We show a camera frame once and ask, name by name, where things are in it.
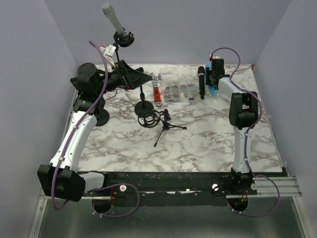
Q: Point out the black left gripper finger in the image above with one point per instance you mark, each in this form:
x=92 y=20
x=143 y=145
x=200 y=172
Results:
x=124 y=68
x=135 y=79

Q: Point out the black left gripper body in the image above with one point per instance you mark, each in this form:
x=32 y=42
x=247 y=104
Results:
x=117 y=78

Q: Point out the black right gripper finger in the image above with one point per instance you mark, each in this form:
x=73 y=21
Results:
x=209 y=77
x=216 y=80

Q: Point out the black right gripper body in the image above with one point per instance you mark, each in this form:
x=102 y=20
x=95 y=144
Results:
x=209 y=74

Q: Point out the blue microphone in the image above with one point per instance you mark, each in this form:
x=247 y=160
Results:
x=211 y=88

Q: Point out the black microphone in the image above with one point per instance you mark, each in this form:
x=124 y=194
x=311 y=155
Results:
x=201 y=77

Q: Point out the black clip desk stand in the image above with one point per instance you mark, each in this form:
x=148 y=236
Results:
x=143 y=106

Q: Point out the black tripod shock-mount stand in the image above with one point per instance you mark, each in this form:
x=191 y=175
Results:
x=153 y=117

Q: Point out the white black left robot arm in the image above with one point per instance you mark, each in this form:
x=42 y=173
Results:
x=60 y=178

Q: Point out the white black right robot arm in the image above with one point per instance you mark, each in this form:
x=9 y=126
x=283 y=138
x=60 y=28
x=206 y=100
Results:
x=243 y=113

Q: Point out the grey microphone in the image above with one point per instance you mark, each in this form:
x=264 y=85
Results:
x=109 y=12

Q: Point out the clear plastic screw box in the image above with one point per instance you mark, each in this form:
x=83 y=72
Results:
x=178 y=85

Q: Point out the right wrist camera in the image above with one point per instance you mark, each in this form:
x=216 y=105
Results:
x=215 y=58

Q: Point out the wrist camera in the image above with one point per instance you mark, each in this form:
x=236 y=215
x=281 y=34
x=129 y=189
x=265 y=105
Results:
x=108 y=53
x=215 y=58

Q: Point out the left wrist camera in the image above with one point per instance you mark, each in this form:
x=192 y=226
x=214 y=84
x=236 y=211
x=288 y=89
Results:
x=108 y=53

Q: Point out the red handled adjustable wrench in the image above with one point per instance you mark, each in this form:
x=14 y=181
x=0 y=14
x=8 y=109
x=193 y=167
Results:
x=156 y=93

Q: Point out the tall black shock-mount stand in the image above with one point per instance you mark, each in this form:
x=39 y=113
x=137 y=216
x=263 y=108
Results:
x=122 y=41

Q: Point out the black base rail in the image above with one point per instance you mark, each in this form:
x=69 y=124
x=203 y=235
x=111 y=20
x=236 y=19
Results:
x=167 y=189

